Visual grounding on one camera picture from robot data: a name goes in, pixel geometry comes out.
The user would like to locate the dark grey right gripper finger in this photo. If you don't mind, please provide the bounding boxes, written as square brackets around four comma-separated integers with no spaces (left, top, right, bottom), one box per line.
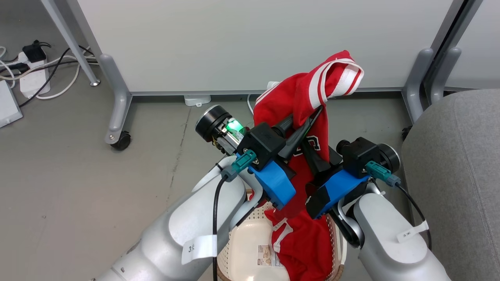
[300,137,332,174]
[329,146,344,165]

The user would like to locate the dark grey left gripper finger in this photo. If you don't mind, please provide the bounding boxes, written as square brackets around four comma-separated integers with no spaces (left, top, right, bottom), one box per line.
[272,114,295,137]
[278,105,324,160]

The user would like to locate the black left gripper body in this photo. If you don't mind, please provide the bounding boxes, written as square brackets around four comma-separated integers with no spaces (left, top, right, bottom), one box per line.
[195,105,288,171]

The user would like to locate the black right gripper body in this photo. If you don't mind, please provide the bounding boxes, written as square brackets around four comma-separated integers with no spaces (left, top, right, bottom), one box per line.
[307,137,401,194]

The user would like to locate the red white-striped jersey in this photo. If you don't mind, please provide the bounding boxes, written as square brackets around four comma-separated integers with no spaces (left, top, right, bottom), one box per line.
[253,50,364,281]

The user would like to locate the grey fabric sofa seat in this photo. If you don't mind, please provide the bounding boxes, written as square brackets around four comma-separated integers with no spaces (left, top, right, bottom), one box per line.
[402,89,500,281]

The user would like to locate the cream perforated laundry basket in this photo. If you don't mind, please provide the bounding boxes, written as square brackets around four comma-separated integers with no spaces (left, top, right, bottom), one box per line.
[217,189,347,281]

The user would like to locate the grey partition leg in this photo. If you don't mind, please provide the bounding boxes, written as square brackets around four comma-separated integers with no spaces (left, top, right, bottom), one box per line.
[402,48,434,123]
[98,54,133,146]
[430,47,461,104]

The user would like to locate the large white partition panel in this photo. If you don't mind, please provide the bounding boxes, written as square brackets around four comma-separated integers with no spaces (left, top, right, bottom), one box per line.
[76,0,455,95]

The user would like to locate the small white partition panel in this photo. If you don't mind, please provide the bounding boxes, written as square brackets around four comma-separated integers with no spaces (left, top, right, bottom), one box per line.
[445,0,500,90]

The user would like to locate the grey metal stand pole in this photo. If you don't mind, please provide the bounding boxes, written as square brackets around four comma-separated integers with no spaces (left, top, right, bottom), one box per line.
[41,0,101,86]

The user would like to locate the white power strip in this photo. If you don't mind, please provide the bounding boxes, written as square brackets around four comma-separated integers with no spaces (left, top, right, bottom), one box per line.
[18,52,51,98]

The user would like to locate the black power adapter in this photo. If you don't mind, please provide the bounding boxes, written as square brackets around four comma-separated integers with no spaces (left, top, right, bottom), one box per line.
[22,40,51,63]

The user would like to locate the black plug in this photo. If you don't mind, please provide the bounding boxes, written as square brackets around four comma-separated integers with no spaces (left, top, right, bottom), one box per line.
[0,62,30,76]

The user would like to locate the white flat box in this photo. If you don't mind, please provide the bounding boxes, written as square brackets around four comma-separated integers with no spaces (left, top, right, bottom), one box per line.
[0,80,23,128]

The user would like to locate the black cable with teal connector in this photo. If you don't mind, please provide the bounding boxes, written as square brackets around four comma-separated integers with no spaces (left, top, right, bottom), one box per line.
[212,150,258,281]
[365,161,432,250]

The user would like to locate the white looped cable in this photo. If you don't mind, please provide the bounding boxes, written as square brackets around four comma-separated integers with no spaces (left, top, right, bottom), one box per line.
[247,81,280,116]

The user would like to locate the white plastic floor bracket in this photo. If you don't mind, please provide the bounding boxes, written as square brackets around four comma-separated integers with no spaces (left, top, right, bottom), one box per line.
[184,95,211,107]

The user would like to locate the white paper cable tag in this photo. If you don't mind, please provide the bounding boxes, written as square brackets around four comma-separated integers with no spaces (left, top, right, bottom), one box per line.
[182,234,218,265]
[396,221,429,244]

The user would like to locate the white power cable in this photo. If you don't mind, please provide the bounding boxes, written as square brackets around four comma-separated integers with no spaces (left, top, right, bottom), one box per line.
[0,47,98,100]

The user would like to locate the black power cable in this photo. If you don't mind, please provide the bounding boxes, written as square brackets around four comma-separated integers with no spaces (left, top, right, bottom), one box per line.
[19,45,98,108]

